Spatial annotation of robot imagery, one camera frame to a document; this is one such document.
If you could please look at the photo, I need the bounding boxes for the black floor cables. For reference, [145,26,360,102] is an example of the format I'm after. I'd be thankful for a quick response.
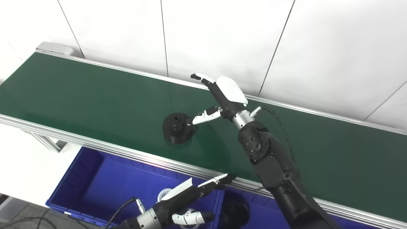
[0,216,52,229]

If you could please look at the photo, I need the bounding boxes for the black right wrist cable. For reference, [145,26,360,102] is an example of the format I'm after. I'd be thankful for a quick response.
[250,106,296,163]

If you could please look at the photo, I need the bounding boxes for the aluminium conveyor support leg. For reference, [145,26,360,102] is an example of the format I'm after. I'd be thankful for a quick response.
[29,131,68,153]

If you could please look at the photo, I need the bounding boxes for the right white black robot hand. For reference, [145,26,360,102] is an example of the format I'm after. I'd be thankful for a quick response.
[190,73,248,125]

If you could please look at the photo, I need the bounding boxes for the white gear ring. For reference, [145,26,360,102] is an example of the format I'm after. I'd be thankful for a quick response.
[179,208,201,229]
[157,188,174,203]

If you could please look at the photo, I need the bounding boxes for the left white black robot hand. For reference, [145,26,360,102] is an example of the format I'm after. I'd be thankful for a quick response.
[153,173,236,225]

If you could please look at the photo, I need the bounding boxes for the blue plastic bin with gears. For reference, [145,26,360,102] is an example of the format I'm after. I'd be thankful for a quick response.
[45,146,226,229]

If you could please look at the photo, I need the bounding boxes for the green conveyor belt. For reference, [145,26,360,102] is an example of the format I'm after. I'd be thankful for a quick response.
[0,41,407,229]

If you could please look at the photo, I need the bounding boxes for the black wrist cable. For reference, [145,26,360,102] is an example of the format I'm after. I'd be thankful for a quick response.
[104,197,147,229]
[250,106,296,163]

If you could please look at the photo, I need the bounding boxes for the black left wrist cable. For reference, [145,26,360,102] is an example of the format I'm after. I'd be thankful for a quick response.
[104,197,147,229]

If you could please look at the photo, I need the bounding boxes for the blue plastic bin black parts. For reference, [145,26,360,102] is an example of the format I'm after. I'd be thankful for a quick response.
[219,187,383,229]

